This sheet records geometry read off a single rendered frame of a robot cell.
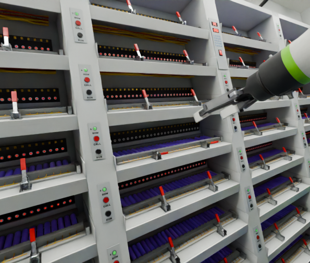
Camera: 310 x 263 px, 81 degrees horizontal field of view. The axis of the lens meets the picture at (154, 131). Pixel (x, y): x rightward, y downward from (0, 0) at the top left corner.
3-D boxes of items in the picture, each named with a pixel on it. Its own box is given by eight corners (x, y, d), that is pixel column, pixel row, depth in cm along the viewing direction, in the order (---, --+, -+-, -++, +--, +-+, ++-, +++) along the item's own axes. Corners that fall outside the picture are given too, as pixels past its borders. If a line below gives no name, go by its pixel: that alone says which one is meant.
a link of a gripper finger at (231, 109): (234, 103, 61) (236, 102, 61) (219, 111, 66) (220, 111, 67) (238, 110, 60) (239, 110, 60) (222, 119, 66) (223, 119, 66)
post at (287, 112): (332, 253, 126) (277, 13, 136) (327, 259, 121) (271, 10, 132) (298, 241, 143) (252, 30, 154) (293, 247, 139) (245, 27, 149)
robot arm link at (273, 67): (293, 47, 44) (273, 43, 39) (317, 91, 41) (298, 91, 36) (269, 63, 49) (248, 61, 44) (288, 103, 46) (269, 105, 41)
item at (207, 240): (247, 231, 90) (249, 206, 88) (136, 304, 60) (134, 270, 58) (215, 210, 108) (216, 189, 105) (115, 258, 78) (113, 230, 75)
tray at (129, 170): (231, 152, 93) (232, 133, 91) (116, 183, 63) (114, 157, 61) (202, 143, 110) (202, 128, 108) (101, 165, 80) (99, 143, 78)
